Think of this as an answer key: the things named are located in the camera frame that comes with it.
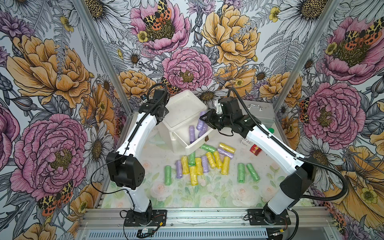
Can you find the silver aluminium case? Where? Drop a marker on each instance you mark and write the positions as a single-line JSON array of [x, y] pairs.
[[262, 111]]

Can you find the purple bag roll front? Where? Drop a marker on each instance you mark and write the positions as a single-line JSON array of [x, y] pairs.
[[201, 124]]

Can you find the yellow bag roll tilted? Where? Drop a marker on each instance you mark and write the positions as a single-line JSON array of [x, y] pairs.
[[218, 160]]

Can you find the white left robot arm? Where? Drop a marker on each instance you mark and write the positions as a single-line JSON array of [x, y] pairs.
[[124, 166]]

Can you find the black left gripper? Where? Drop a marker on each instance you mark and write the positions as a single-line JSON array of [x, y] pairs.
[[167, 111]]

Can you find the yellow bag roll back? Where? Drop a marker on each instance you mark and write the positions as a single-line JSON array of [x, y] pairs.
[[227, 148]]

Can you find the yellow bag roll front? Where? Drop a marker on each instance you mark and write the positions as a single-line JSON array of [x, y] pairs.
[[193, 176]]

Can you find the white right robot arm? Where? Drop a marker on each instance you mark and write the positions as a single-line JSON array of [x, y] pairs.
[[301, 171]]

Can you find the aluminium front rail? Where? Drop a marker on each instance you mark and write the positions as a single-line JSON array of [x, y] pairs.
[[302, 223]]

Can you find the red white small box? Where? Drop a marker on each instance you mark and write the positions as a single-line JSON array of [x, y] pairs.
[[253, 148]]

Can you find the green bag roll far right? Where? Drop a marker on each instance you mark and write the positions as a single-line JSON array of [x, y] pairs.
[[253, 172]]

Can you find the white plastic drawer cabinet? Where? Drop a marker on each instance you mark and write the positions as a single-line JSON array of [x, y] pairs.
[[184, 110]]

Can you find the yellow bag roll right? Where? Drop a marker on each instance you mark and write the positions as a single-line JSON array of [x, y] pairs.
[[225, 166]]

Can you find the yellow bag roll left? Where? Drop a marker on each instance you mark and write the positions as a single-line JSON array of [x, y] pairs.
[[185, 165]]

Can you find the floral table mat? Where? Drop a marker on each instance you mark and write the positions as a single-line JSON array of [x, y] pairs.
[[213, 189]]

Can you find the green bag roll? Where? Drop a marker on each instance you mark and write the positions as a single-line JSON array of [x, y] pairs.
[[208, 148], [191, 159], [241, 173], [168, 175], [253, 172]]

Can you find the purple bag roll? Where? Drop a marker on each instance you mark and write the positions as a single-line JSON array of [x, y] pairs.
[[201, 124], [179, 170], [203, 131], [205, 164], [192, 135]]

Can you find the yellow bag roll centre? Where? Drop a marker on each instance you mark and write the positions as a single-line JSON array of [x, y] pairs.
[[199, 166]]

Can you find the purple bag roll back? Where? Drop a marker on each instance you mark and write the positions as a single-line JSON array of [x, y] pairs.
[[192, 135]]

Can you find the white top drawer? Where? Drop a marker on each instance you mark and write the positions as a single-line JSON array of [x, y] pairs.
[[182, 138]]

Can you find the green bag roll back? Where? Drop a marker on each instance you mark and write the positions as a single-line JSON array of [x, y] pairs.
[[208, 148]]

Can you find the green bag roll far left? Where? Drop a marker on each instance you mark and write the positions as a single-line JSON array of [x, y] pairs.
[[168, 175]]

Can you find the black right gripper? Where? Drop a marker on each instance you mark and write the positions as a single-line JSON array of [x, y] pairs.
[[209, 120]]

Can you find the green bag roll centre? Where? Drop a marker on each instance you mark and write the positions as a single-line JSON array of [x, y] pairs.
[[191, 159]]

